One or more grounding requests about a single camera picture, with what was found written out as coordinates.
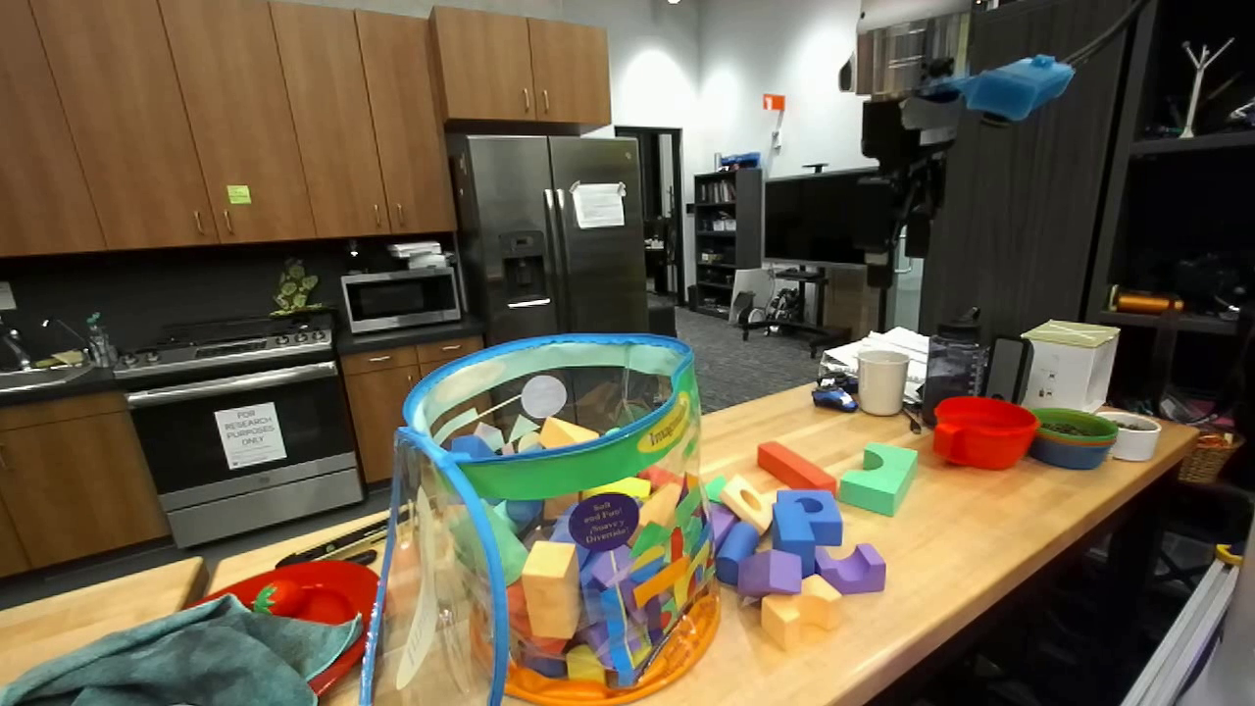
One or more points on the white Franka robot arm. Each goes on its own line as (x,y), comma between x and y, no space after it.
(914,46)

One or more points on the purple arch foam block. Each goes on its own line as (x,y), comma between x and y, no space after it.
(864,576)

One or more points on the folded white towels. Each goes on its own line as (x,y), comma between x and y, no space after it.
(417,257)

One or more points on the white paper on fridge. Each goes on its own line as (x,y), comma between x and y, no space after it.
(598,207)

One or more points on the white cardboard box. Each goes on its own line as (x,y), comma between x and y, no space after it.
(1063,373)

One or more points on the cream foam block with hole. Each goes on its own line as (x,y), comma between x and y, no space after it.
(745,505)

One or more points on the wooden cabinet above fridge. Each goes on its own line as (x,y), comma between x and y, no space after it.
(525,63)

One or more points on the black shelving unit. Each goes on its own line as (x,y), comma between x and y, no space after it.
(1179,238)

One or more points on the wooden cabinet under microwave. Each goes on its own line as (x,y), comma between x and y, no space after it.
(378,407)

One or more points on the red rectangular foam block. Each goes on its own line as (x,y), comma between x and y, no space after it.
(794,470)

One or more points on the white branched stand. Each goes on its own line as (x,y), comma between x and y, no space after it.
(1203,83)

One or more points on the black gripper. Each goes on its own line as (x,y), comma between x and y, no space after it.
(909,138)

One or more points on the brown wicker basket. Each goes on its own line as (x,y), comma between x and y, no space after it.
(1204,462)

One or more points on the tan foam block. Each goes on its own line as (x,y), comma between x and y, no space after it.
(820,606)
(781,627)

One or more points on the wooden cabinet under sink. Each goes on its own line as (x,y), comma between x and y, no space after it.
(71,484)

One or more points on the stainless oven range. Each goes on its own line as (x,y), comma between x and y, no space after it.
(247,496)

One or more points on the white paper on oven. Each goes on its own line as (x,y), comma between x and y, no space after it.
(247,438)

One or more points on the green potted plant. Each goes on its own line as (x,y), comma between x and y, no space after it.
(297,287)

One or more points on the small purple foam block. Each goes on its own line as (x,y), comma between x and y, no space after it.
(719,525)

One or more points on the white plastic bowl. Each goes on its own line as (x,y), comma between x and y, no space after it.
(1135,441)

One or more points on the stainless steel fridge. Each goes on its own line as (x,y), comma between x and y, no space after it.
(594,282)

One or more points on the blue notched foam block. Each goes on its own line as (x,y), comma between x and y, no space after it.
(790,525)

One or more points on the white paper stack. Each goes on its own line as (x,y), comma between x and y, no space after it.
(904,348)

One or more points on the red plastic bowl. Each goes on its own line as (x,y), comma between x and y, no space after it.
(983,438)

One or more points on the green sticky note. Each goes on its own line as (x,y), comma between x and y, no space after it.
(236,194)

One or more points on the wooden upper cabinets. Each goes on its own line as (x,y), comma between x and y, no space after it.
(198,118)

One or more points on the green arch foam block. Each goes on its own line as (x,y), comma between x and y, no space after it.
(872,491)

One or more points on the stainless microwave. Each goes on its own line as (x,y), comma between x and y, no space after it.
(399,300)

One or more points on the blue computer mouse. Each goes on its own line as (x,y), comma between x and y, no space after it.
(832,397)

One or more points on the blue plastic bowl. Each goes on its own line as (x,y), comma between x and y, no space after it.
(1071,458)

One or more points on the white mug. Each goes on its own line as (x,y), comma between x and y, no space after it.
(883,381)

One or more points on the green plastic bowl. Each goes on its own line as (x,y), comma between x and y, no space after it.
(1076,427)

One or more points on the teal cloth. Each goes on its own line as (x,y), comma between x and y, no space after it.
(198,661)

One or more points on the black television screen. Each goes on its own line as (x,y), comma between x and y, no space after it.
(825,216)

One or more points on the black standing device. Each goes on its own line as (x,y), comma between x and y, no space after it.
(1004,370)

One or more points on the white leaning panel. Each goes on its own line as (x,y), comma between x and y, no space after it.
(1179,648)

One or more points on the blue wrapped wrist camera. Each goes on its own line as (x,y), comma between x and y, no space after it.
(1015,88)

